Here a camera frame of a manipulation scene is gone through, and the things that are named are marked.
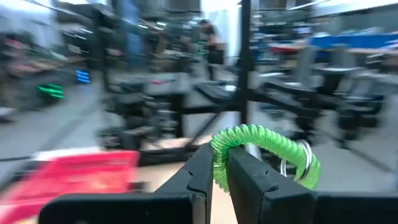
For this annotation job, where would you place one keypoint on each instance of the person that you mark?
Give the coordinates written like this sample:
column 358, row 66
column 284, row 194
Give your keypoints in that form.
column 214, row 53

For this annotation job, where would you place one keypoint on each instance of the red plastic slotted basket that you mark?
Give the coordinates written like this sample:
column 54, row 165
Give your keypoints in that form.
column 77, row 174

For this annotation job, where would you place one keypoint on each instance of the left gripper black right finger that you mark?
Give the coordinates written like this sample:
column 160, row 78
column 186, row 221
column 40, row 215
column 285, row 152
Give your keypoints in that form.
column 248, row 183

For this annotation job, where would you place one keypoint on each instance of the black aluminium table frame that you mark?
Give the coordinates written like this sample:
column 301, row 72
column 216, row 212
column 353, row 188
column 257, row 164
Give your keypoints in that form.
column 245, row 62

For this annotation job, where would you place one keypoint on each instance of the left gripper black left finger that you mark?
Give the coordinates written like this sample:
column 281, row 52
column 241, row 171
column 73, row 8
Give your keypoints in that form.
column 199, row 177

